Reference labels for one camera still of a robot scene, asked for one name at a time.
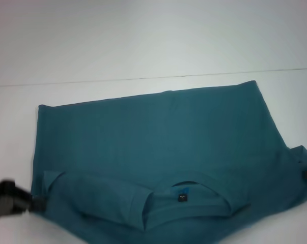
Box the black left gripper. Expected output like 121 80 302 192
0 178 46 220

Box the teal t-shirt with FREE print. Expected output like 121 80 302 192
30 80 307 244

